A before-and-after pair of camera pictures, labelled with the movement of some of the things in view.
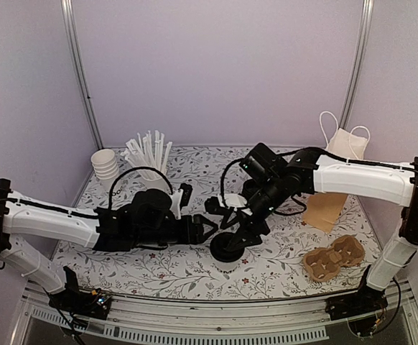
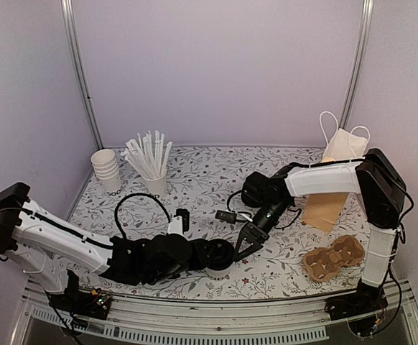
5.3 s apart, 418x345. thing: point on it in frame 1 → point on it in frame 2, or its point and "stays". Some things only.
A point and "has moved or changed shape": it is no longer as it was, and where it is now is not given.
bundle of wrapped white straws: [149, 157] stays
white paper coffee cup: [225, 267] has moved or changed shape
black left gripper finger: [202, 219] → [217, 246]
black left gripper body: [186, 236] → [195, 264]
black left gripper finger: [204, 238] → [212, 263]
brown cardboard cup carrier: [324, 264] stays
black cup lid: [217, 250] has moved or changed shape
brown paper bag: [323, 208] stays
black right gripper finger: [243, 240] → [254, 247]
